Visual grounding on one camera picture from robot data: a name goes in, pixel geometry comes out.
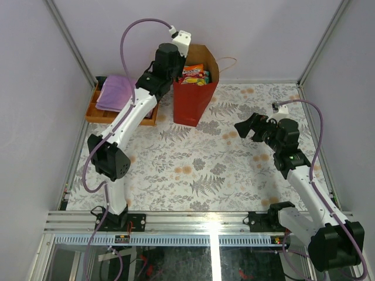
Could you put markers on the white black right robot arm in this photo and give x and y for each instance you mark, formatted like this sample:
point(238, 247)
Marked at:
point(332, 240)

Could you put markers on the left aluminium frame post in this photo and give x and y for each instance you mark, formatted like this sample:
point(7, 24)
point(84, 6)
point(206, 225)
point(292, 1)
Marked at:
point(68, 38)

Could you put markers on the right aluminium frame post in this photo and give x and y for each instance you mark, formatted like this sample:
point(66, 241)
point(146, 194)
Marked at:
point(340, 11)

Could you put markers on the aluminium front rail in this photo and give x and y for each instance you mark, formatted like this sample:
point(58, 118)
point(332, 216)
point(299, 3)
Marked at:
point(157, 222)

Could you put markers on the red brown paper bag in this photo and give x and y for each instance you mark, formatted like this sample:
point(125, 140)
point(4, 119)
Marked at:
point(190, 100)

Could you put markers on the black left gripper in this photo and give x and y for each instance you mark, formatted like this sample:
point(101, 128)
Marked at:
point(178, 69)

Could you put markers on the pink purple folded cloth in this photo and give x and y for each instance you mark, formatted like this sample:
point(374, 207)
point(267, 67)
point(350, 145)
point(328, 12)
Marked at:
point(115, 93)

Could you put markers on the wooden tray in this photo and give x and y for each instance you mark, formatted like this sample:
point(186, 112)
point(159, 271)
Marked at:
point(98, 116)

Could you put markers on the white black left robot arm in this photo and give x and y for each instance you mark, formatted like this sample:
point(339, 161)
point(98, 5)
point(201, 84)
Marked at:
point(107, 151)

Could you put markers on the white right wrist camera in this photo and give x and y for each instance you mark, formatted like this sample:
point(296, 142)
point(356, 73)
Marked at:
point(279, 112)

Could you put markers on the aluminium frame post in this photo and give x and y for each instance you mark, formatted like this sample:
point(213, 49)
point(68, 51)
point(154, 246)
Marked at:
point(340, 11)
point(68, 38)

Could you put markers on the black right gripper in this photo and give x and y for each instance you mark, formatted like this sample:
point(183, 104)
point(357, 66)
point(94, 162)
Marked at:
point(256, 123)

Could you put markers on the orange Fox's fruits candy bag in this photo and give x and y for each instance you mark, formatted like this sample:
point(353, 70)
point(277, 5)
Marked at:
point(193, 75)

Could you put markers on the teal Fox's mint candy bag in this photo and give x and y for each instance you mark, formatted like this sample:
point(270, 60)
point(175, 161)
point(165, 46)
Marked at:
point(206, 77)

